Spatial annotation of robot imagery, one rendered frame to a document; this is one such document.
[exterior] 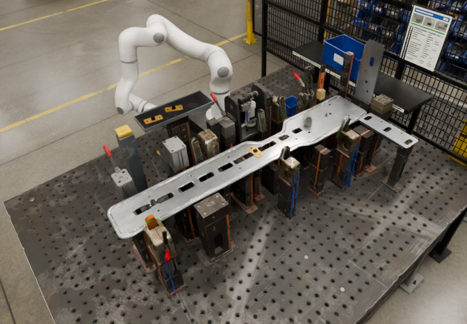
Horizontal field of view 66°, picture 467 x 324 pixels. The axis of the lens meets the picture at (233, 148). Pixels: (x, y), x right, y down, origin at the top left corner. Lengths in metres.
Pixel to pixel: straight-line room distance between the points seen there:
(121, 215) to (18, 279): 1.45
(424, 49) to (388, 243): 1.01
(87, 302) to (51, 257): 0.33
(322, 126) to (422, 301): 1.26
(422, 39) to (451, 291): 1.50
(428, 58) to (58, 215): 2.08
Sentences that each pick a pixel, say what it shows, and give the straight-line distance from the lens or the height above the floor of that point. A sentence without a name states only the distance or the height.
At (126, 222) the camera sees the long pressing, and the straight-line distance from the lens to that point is 1.53.
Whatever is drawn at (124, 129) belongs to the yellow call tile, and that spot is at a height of 1.16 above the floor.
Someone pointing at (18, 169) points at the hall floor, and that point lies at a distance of 3.70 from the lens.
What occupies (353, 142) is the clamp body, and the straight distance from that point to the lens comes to 1.79.
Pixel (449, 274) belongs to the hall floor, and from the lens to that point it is 2.76.
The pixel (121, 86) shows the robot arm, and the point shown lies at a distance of 2.06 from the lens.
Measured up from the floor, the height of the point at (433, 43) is 1.30.
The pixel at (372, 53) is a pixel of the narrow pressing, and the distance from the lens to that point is 2.01.
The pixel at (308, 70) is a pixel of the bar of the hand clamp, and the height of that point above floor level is 1.20.
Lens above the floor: 2.15
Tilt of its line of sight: 41 degrees down
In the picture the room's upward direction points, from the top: 3 degrees counter-clockwise
